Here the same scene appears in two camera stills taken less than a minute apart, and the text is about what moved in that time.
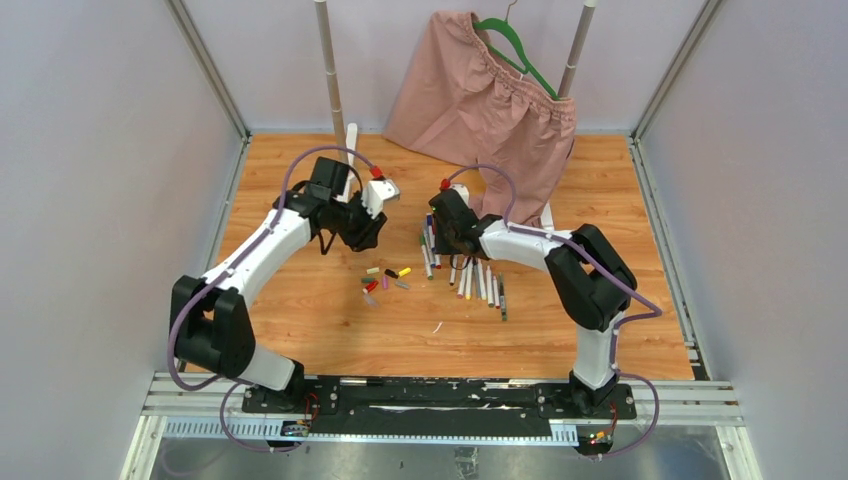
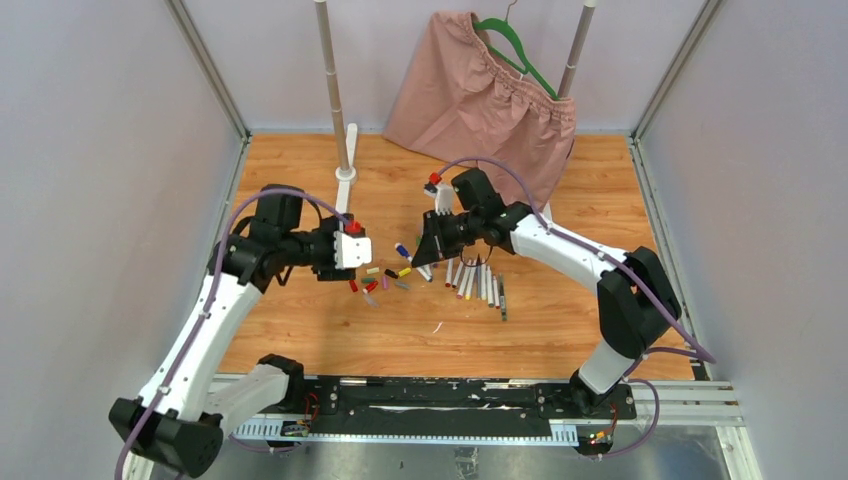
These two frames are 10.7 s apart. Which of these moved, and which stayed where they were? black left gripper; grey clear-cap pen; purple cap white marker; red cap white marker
Moved: black left gripper
Stayed: red cap white marker; purple cap white marker; grey clear-cap pen
